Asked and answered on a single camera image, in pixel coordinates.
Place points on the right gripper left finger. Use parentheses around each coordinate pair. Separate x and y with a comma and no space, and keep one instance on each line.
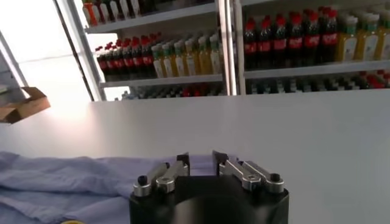
(166,179)

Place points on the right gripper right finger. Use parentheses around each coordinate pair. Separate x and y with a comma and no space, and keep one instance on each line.
(246,176)

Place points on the purple printed t-shirt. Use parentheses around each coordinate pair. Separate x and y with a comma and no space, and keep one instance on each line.
(61,182)

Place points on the yellow juice bottle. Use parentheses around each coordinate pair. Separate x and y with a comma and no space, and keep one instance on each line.
(158,65)
(203,61)
(384,42)
(346,45)
(168,64)
(367,44)
(179,63)
(215,59)
(191,62)

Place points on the red cap cola bottle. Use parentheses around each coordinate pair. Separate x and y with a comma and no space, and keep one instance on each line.
(329,39)
(110,63)
(147,60)
(279,45)
(295,44)
(311,42)
(128,61)
(250,48)
(264,47)
(137,61)
(119,62)
(102,64)

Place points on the black slanted pole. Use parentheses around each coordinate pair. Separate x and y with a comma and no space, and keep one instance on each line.
(80,51)

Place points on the open cardboard box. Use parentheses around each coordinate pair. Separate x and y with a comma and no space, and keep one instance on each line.
(27,108)

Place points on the green cap dark bottle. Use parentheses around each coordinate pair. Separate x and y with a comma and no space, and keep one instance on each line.
(106,10)
(115,9)
(125,7)
(135,6)
(97,12)

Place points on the red tea bottle white label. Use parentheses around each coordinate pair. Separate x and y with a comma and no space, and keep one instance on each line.
(88,13)

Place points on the grey slanted window post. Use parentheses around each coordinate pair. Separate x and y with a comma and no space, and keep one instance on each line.
(12,82)

